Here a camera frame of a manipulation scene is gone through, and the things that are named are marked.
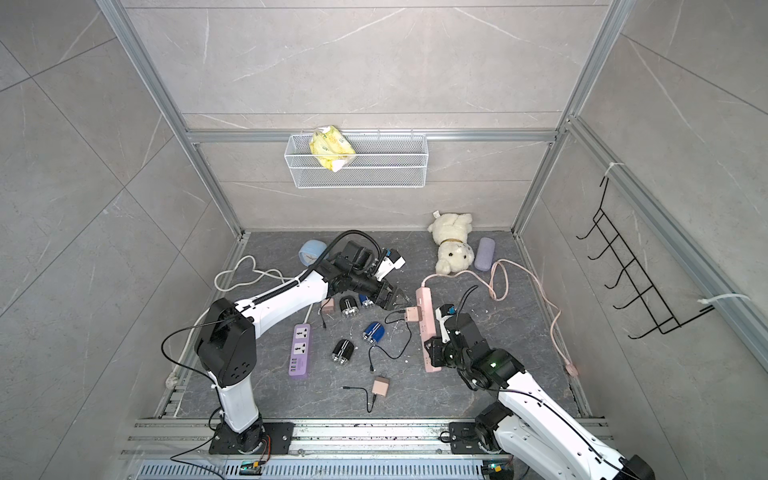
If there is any pink power strip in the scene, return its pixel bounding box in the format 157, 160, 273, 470
416, 286, 441, 373

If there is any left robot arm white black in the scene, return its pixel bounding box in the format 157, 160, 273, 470
188, 230, 405, 455

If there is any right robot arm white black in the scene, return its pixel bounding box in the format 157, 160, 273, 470
424, 305, 655, 479

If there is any black wall hook rack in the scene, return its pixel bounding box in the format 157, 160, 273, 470
576, 177, 715, 340

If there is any purple power strip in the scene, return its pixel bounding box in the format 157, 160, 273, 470
288, 323, 311, 379

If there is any light blue alarm clock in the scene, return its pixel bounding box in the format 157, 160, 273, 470
298, 239, 327, 267

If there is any black shaver power plug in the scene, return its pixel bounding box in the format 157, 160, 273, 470
332, 339, 355, 365

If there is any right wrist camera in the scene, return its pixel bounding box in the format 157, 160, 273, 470
435, 304, 456, 343

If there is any pink charger plug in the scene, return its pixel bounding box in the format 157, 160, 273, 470
404, 306, 421, 323
371, 376, 390, 397

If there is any black electric shaver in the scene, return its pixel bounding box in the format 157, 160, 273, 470
339, 295, 359, 316

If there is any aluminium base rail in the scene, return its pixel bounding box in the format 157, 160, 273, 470
119, 418, 622, 480

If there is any lavender oval case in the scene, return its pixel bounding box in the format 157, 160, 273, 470
474, 237, 496, 272

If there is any black shaver charging cable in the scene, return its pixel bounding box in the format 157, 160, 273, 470
367, 310, 414, 373

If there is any yellow wet wipes pack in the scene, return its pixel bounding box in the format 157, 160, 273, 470
309, 125, 356, 173

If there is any pink power cable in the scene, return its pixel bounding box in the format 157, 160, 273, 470
421, 259, 580, 379

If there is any white wire mesh basket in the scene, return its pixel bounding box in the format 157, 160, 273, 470
284, 134, 429, 189

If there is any cream teddy bear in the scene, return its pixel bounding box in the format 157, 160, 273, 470
427, 211, 475, 275

